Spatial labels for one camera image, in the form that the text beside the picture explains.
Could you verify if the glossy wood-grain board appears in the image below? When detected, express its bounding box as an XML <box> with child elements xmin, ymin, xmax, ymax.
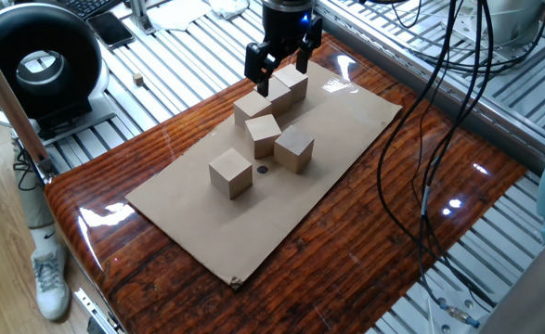
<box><xmin>44</xmin><ymin>32</ymin><xmax>528</xmax><ymax>334</ymax></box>

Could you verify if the long black cable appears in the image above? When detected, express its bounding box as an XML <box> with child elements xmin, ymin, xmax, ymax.
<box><xmin>376</xmin><ymin>0</ymin><xmax>500</xmax><ymax>321</ymax></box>

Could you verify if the metal drawer rail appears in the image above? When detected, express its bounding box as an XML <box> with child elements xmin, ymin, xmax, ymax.
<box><xmin>73</xmin><ymin>287</ymin><xmax>127</xmax><ymax>334</ymax></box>

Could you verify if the black smartphone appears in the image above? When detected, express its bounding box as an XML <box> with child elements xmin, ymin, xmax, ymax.
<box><xmin>85</xmin><ymin>11</ymin><xmax>136</xmax><ymax>51</ymax></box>

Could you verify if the short aluminium profile post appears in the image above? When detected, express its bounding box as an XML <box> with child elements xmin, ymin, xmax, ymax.
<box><xmin>127</xmin><ymin>0</ymin><xmax>157</xmax><ymax>36</ymax></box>

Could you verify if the black keyboard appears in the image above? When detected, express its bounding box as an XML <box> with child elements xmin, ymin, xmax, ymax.
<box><xmin>56</xmin><ymin>0</ymin><xmax>124</xmax><ymax>20</ymax></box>

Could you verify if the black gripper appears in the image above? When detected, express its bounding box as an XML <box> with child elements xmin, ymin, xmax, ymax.
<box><xmin>243</xmin><ymin>0</ymin><xmax>324</xmax><ymax>98</ymax></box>

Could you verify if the black cable grey sleeve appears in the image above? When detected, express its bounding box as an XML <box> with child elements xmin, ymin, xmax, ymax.
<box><xmin>410</xmin><ymin>0</ymin><xmax>496</xmax><ymax>307</ymax></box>

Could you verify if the grey round housing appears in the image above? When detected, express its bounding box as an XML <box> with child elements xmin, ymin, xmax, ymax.
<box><xmin>480</xmin><ymin>0</ymin><xmax>545</xmax><ymax>47</ymax></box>

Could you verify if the brown cardboard sheet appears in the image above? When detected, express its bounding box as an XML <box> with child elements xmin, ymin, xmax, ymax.
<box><xmin>124</xmin><ymin>58</ymin><xmax>403</xmax><ymax>289</ymax></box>

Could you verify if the white sneaker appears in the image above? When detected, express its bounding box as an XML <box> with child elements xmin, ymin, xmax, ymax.
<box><xmin>30</xmin><ymin>245</ymin><xmax>72</xmax><ymax>322</ymax></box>

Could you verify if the tangled black cable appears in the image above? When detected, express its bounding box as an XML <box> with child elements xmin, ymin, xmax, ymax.
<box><xmin>11</xmin><ymin>146</ymin><xmax>45</xmax><ymax>192</ymax></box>

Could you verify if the black ring-shaped fan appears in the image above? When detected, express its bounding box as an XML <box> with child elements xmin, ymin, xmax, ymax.
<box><xmin>0</xmin><ymin>2</ymin><xmax>118</xmax><ymax>140</ymax></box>

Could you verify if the white crumpled cloth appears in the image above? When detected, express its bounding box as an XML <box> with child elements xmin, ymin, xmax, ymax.
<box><xmin>208</xmin><ymin>0</ymin><xmax>251</xmax><ymax>20</ymax></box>

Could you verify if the brown slanted frame bar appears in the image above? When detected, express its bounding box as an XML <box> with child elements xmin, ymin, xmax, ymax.
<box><xmin>0</xmin><ymin>27</ymin><xmax>59</xmax><ymax>180</ymax></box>

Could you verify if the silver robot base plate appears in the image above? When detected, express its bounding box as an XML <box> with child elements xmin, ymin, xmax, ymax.
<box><xmin>420</xmin><ymin>277</ymin><xmax>491</xmax><ymax>334</ymax></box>

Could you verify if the looped black cable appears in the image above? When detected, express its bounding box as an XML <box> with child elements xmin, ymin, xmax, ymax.
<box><xmin>359</xmin><ymin>0</ymin><xmax>545</xmax><ymax>78</ymax></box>

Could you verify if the grey trouser leg white sock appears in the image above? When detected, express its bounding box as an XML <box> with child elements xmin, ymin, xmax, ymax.
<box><xmin>11</xmin><ymin>134</ymin><xmax>59</xmax><ymax>256</ymax></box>

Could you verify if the white paper sheet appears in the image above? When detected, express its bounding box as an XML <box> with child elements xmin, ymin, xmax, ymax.
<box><xmin>146</xmin><ymin>0</ymin><xmax>213</xmax><ymax>32</ymax></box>

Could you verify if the silver perforated mounting plate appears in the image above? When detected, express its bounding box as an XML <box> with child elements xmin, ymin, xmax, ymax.
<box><xmin>443</xmin><ymin>8</ymin><xmax>545</xmax><ymax>61</ymax></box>

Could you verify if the grey cable metal connector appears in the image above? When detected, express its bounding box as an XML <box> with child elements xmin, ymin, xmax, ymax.
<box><xmin>436</xmin><ymin>296</ymin><xmax>482</xmax><ymax>329</ymax></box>

